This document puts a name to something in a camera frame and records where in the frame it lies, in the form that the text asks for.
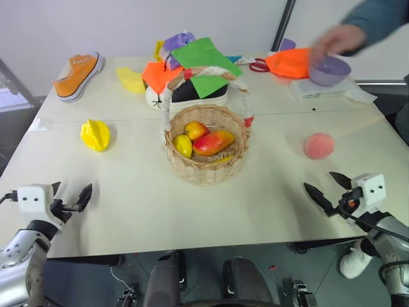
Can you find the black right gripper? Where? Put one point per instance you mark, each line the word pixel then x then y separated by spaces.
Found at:
pixel 346 203

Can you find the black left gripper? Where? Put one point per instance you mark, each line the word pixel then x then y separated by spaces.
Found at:
pixel 62 209

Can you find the purple bowl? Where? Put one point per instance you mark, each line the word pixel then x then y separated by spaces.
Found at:
pixel 329 72

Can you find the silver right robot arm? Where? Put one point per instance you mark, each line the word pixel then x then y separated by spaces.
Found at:
pixel 391 243

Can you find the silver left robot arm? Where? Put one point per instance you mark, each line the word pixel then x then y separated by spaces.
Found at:
pixel 19 256

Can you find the person's teal sleeved forearm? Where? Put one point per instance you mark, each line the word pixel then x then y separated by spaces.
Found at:
pixel 380 19

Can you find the yellow star fruit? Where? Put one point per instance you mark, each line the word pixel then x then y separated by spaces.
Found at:
pixel 96 136

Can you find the person's bare hand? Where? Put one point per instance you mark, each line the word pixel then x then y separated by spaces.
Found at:
pixel 338 38

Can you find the pink peach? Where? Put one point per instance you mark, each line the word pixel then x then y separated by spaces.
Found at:
pixel 319 145

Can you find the white padded object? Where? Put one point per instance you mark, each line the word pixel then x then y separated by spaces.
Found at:
pixel 353 260

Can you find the white flat box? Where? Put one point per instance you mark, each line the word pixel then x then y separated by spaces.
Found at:
pixel 326 91

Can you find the orange canvas sneaker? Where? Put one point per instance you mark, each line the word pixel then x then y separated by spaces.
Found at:
pixel 78 75

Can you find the yellow lemon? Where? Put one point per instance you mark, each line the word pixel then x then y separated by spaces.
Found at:
pixel 182 145

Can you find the dark rounded shape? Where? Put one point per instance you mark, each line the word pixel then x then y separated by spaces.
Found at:
pixel 249 284
pixel 164 281

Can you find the red yellow mango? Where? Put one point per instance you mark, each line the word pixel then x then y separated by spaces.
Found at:
pixel 212 143

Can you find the yellow crumpled paper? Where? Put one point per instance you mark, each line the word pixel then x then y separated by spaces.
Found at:
pixel 131 80

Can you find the large orange paper sheet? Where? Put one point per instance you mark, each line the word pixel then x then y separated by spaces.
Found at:
pixel 287 62

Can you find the red yellow apple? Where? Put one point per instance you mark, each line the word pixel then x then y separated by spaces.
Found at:
pixel 196 129

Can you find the black and white shoe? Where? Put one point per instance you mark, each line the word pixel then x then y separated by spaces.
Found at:
pixel 188 99

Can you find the small purple paper piece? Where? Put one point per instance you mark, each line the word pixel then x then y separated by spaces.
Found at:
pixel 287 44

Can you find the white crumpled wrapper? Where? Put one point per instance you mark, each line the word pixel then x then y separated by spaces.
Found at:
pixel 247 59

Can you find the blue paper piece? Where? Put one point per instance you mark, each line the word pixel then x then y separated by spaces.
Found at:
pixel 234 59

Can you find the yellow packet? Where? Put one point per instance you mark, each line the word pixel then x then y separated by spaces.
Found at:
pixel 158 49

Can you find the grey metal pole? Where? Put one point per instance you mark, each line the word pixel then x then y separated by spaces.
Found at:
pixel 282 25

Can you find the green paper sheet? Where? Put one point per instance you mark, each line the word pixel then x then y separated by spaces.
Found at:
pixel 201 56

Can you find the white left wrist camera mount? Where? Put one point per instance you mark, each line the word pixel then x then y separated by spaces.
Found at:
pixel 32 198

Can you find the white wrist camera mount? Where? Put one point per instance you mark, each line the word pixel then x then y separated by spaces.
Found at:
pixel 372 190
pixel 32 198

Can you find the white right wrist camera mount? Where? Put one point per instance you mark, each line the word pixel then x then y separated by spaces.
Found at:
pixel 372 190

